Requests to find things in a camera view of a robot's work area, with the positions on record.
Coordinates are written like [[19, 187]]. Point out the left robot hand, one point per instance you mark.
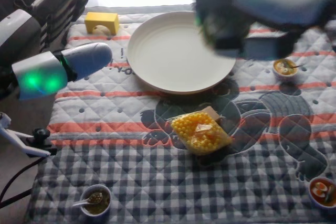
[[88, 58]]

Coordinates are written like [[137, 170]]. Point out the bag of yellow corn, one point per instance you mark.
[[199, 132]]

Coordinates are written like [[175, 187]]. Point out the white round plate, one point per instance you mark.
[[170, 56]]

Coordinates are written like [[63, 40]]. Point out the yellow block with arch cutout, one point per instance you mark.
[[102, 19]]

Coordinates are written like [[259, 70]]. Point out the small bowl of toy noodles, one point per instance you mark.
[[284, 68]]

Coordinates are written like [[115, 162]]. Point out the brown wooden block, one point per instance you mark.
[[212, 113]]

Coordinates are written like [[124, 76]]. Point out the grey quilt with printed bear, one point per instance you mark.
[[157, 182]]

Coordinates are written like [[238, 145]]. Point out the white toy spoon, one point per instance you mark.
[[80, 203]]

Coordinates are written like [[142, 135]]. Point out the small bowl of green soup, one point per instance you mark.
[[98, 204]]

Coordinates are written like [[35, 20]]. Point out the small bowl with toy egg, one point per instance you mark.
[[321, 193]]

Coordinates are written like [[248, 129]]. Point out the white bracket stand with clamp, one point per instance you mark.
[[21, 142]]

